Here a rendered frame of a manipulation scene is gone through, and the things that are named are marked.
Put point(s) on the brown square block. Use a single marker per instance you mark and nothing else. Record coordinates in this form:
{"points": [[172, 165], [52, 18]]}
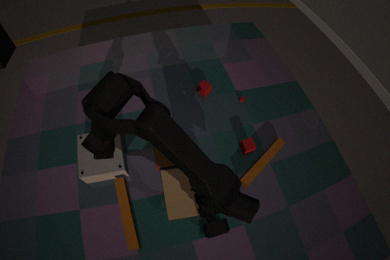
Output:
{"points": [[161, 161]]}

